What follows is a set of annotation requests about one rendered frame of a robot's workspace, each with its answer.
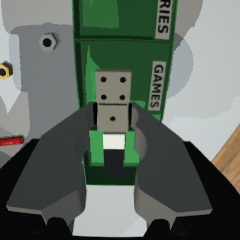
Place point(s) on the brass hex nut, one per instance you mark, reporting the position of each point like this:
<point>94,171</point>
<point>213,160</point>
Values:
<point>5,71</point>

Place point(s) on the grey hex nut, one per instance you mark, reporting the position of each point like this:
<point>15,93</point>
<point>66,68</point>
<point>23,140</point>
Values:
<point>48,42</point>

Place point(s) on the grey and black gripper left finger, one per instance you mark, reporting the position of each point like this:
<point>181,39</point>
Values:
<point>46,177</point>

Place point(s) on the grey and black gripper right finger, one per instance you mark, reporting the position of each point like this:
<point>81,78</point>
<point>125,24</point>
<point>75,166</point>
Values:
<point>176,182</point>

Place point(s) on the red battery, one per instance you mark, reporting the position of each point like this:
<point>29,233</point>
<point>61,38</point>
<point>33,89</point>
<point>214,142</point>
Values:
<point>11,141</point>

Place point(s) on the beige domino tile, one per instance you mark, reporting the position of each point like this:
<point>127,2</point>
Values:
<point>112,97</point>

